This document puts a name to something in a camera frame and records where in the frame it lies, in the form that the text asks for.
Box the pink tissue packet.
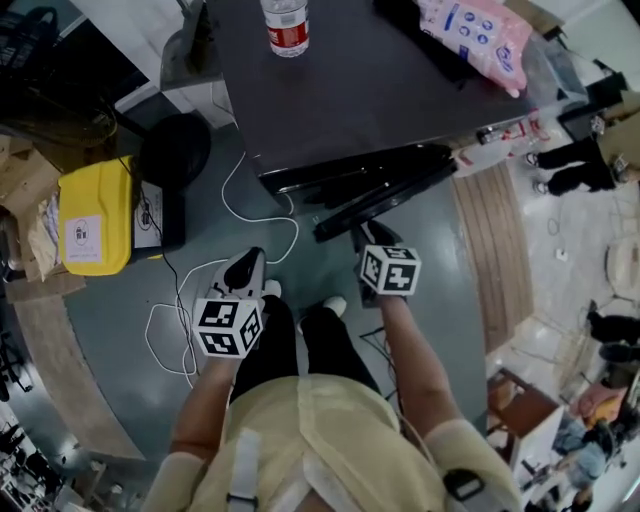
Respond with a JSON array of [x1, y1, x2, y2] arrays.
[[417, 0, 534, 99]]

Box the grey dustpan with broom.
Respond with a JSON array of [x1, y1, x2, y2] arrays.
[[159, 0, 224, 94]]

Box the black cloth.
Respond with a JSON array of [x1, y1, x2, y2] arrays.
[[372, 0, 481, 91]]

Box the person's beige shirt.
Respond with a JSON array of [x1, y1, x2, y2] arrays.
[[134, 374, 521, 512]]

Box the person's right white shoe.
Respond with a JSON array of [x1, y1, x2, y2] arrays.
[[298, 295, 348, 334]]

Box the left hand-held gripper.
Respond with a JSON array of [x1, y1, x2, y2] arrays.
[[192, 246, 267, 360]]

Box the person's right forearm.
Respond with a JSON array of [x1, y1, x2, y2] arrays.
[[379, 294, 466, 436]]

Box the dark square table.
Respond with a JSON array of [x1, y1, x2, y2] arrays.
[[205, 0, 540, 204]]

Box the brown table white top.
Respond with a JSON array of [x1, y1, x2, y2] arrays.
[[487, 367, 569, 501]]

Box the clear water bottle red label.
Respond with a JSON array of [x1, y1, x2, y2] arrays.
[[259, 0, 310, 58]]

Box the person's left forearm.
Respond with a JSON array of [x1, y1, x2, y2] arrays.
[[169, 355, 242, 456]]

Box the person's left leg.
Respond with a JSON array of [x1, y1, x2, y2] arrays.
[[229, 294, 301, 401]]

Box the white cable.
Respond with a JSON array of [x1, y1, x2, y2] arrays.
[[144, 82, 301, 389]]

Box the black open cabinet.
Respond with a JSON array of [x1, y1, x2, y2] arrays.
[[557, 72, 626, 141]]

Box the thin black cable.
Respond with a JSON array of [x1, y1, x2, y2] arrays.
[[112, 154, 197, 371]]

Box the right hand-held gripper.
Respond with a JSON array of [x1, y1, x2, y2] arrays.
[[352, 220, 422, 307]]

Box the yellow plastic bin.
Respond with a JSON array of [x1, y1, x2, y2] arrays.
[[57, 155, 136, 277]]

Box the black bin white label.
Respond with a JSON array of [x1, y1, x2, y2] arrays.
[[130, 177, 187, 251]]

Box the person's leg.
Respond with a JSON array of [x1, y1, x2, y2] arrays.
[[229, 294, 301, 401], [299, 304, 384, 396]]

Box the person's right leg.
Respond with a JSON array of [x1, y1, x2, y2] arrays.
[[299, 304, 384, 396]]

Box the clear plastic jug red label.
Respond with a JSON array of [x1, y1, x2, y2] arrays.
[[452, 114, 531, 179]]

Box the clear plastic storage box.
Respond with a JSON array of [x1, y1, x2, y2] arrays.
[[522, 37, 586, 109]]

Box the brown cardboard box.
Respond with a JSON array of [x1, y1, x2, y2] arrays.
[[0, 134, 69, 281]]

